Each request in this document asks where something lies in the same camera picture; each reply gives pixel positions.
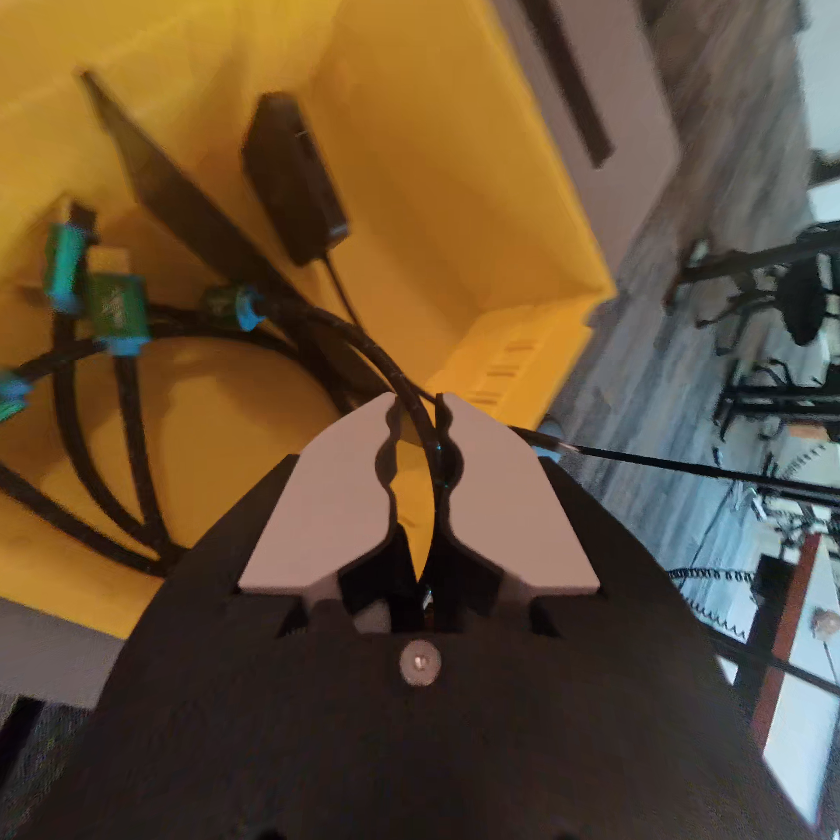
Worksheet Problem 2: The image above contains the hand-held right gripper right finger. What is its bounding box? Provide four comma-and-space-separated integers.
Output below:
430, 392, 601, 632

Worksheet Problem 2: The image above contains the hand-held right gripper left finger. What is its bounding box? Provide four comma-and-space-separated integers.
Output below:
238, 392, 421, 634

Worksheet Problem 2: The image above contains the black braided hdmi cable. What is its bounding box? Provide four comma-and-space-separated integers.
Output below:
200, 283, 460, 506
0, 322, 395, 427
84, 244, 185, 572
39, 197, 178, 578

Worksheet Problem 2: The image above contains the grey multiport hub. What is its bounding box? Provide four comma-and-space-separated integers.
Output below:
239, 92, 352, 266

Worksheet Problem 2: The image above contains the yellow plastic bin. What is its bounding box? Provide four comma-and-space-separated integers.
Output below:
0, 0, 618, 641

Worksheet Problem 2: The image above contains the wooden desk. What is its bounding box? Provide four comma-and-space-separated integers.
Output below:
735, 532, 840, 808

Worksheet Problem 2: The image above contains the black flat strip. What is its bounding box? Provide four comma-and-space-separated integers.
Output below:
79, 69, 303, 309

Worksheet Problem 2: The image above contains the black office chair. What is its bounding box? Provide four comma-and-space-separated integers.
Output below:
696, 223, 840, 355

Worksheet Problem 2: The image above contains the coiled black cable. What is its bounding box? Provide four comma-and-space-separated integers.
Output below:
669, 564, 762, 644

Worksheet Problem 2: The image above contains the thin black hub cable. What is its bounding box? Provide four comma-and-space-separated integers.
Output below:
322, 256, 437, 401

